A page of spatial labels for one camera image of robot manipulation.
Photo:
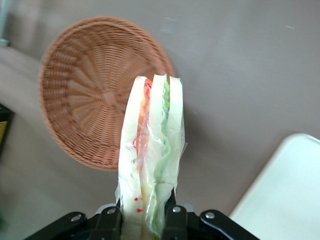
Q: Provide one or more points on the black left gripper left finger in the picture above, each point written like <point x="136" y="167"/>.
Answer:
<point x="108" y="222"/>

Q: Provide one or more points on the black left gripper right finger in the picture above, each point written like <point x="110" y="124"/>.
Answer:
<point x="176" y="222"/>

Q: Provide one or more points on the triangle sandwich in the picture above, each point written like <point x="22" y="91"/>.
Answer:
<point x="150" y="150"/>

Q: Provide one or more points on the cream plastic tray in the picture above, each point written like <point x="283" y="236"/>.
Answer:
<point x="282" y="195"/>

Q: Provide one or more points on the round brown wicker basket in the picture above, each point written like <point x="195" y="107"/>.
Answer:
<point x="87" y="87"/>

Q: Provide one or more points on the black machine with yellow label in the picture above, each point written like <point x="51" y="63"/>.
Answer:
<point x="6" y="132"/>

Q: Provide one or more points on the brown table cover sheet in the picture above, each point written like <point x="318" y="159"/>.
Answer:
<point x="237" y="75"/>

